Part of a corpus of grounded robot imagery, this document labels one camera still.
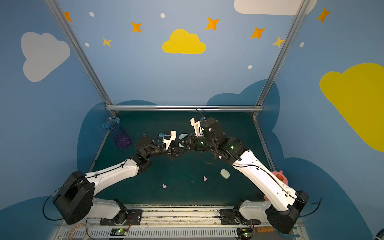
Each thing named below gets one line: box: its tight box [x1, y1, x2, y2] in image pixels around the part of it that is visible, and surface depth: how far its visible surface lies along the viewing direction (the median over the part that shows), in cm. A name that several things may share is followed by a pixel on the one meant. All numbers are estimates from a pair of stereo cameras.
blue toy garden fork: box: [256, 227, 274, 233], surface depth 72 cm
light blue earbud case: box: [178, 133, 189, 148], surface depth 67 cm
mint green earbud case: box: [220, 168, 231, 180], surface depth 90 cm
